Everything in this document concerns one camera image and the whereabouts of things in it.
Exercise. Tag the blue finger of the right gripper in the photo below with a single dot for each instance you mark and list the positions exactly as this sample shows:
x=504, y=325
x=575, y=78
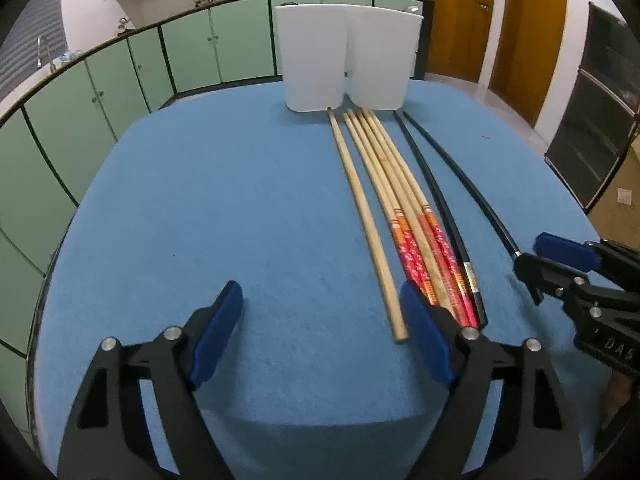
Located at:
x=561, y=250

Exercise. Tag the thin black chopstick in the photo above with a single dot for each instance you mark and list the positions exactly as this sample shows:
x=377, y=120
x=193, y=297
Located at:
x=496, y=223

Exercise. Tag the green lower kitchen cabinets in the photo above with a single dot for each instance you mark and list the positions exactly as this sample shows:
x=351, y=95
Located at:
x=54, y=139

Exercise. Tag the black glass cabinet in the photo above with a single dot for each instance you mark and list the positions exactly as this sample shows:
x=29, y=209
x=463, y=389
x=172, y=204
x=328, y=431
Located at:
x=602, y=117

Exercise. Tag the red orange bamboo chopstick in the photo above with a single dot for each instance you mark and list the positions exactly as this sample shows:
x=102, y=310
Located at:
x=405, y=243

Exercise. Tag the worn red bamboo chopstick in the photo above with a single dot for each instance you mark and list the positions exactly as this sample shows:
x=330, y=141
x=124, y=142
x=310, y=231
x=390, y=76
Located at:
x=415, y=194

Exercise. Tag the white double utensil holder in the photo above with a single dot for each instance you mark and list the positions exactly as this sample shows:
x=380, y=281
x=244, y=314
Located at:
x=334, y=51

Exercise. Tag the chrome sink faucet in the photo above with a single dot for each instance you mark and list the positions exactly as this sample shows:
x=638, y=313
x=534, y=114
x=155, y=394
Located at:
x=44, y=54

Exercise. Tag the blue table mat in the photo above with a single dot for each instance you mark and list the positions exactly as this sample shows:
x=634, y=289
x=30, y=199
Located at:
x=234, y=186

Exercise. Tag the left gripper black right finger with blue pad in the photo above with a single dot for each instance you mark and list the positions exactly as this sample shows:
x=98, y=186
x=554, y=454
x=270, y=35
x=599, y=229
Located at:
x=506, y=415

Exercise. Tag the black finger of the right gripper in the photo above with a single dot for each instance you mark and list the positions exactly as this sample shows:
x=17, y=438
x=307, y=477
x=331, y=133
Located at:
x=543, y=276

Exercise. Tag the black chopstick silver band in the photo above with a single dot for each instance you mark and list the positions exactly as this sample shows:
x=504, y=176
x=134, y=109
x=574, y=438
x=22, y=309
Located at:
x=454, y=243

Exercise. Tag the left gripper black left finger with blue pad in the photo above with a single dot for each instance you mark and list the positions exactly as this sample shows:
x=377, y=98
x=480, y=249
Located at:
x=135, y=415

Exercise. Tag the red patterned bamboo chopstick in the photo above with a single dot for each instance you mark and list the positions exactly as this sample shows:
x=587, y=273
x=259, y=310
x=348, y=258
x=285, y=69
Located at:
x=409, y=206

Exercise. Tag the wooden door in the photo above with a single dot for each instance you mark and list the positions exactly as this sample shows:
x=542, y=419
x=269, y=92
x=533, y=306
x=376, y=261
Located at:
x=529, y=46
x=459, y=37

